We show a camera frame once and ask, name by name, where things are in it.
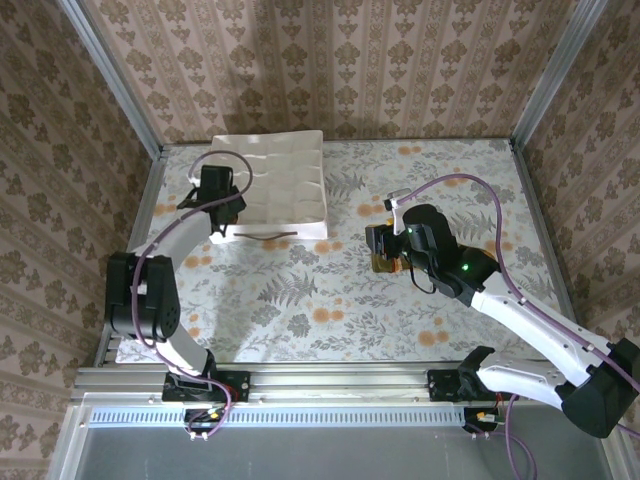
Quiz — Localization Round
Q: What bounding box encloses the green striped sock orange toe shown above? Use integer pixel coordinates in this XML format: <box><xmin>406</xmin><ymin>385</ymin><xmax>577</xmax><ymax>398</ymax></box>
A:
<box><xmin>370</xmin><ymin>248</ymin><xmax>500</xmax><ymax>275</ymax></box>

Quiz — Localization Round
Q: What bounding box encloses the white divided organizer box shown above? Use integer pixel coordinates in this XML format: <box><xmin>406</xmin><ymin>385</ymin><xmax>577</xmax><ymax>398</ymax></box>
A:
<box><xmin>209</xmin><ymin>129</ymin><xmax>330</xmax><ymax>245</ymax></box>

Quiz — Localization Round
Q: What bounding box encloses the floral patterned table cover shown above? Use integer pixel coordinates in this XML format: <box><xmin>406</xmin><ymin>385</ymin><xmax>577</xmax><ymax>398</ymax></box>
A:
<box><xmin>115</xmin><ymin>138</ymin><xmax>581</xmax><ymax>364</ymax></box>

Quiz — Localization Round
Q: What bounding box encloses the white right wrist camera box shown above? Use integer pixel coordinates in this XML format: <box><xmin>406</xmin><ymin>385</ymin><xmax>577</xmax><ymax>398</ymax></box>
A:
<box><xmin>382</xmin><ymin>187</ymin><xmax>410</xmax><ymax>236</ymax></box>

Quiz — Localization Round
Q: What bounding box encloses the aluminium side rail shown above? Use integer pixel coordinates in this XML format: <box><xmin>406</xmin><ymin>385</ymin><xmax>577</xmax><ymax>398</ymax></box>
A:
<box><xmin>508</xmin><ymin>140</ymin><xmax>592</xmax><ymax>364</ymax></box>
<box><xmin>92</xmin><ymin>147</ymin><xmax>167</xmax><ymax>367</ymax></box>

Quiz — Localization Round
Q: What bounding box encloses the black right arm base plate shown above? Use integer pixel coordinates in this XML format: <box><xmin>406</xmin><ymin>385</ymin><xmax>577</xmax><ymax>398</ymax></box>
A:
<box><xmin>426</xmin><ymin>368</ymin><xmax>520</xmax><ymax>403</ymax></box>

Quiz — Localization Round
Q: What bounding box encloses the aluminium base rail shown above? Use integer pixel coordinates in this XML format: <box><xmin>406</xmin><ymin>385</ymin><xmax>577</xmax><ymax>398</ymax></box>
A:
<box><xmin>69</xmin><ymin>363</ymin><xmax>620</xmax><ymax>405</ymax></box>

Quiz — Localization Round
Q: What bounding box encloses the aluminium corner post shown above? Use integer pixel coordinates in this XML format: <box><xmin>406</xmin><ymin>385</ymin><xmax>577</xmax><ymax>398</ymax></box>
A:
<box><xmin>508</xmin><ymin>0</ymin><xmax>609</xmax><ymax>151</ymax></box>
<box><xmin>58</xmin><ymin>0</ymin><xmax>167</xmax><ymax>159</ymax></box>

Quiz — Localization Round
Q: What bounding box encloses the white slotted cable duct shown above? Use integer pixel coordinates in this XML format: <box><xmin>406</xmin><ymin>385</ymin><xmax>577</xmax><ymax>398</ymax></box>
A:
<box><xmin>87</xmin><ymin>405</ymin><xmax>467</xmax><ymax>429</ymax></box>

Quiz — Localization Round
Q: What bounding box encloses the black cable junction bracket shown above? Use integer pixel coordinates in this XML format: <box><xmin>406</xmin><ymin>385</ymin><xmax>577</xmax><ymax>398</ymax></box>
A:
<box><xmin>182</xmin><ymin>407</ymin><xmax>227</xmax><ymax>435</ymax></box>
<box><xmin>462</xmin><ymin>407</ymin><xmax>507</xmax><ymax>435</ymax></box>

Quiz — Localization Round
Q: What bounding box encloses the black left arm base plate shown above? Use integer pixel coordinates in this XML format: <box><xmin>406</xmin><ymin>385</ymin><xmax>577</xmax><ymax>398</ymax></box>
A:
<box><xmin>162</xmin><ymin>370</ymin><xmax>251</xmax><ymax>403</ymax></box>

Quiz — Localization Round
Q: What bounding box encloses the grey lower enclosure panel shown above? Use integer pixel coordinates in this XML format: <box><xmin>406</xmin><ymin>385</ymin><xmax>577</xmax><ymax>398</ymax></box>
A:
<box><xmin>49</xmin><ymin>392</ymin><xmax>629</xmax><ymax>480</ymax></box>

